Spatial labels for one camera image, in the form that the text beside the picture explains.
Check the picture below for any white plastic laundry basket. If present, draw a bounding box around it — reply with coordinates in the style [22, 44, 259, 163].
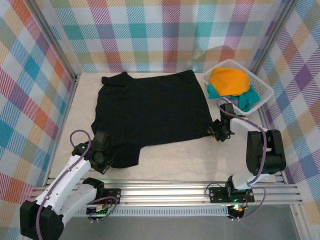
[202, 58, 275, 116]

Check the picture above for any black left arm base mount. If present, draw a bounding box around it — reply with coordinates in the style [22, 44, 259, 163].
[83, 176, 122, 209]

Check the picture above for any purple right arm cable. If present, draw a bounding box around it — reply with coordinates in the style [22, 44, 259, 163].
[216, 97, 270, 187]

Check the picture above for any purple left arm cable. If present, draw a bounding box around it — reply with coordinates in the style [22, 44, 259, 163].
[34, 129, 92, 240]

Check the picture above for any orange t-shirt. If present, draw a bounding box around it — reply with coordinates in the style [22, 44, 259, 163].
[209, 67, 251, 97]

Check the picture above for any black t-shirt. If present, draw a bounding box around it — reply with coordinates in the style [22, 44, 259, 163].
[91, 70, 217, 170]

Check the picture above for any slotted grey cable duct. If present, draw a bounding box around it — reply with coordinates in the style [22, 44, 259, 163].
[73, 205, 231, 217]

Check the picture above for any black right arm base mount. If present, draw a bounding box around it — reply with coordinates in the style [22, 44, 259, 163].
[208, 185, 256, 204]

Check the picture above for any teal t-shirt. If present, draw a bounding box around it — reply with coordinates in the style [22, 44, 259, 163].
[206, 83, 260, 112]

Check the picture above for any aluminium frame post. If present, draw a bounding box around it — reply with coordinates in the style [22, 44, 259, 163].
[24, 0, 81, 79]
[251, 0, 300, 75]

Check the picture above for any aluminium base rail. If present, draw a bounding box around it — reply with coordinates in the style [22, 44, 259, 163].
[31, 177, 304, 209]

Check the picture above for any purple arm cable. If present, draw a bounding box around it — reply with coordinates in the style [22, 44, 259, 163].
[216, 97, 270, 187]
[34, 129, 92, 240]

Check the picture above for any grey-purple garment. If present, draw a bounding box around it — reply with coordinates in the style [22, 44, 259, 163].
[227, 95, 241, 106]

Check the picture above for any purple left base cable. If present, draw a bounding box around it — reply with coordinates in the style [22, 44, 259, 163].
[87, 195, 119, 224]

